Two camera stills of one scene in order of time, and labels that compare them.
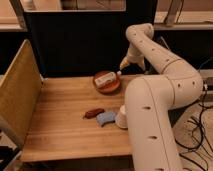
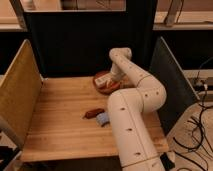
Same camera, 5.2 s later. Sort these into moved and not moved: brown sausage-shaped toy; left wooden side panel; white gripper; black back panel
Moved: white gripper
Not moved: black back panel; left wooden side panel; brown sausage-shaped toy
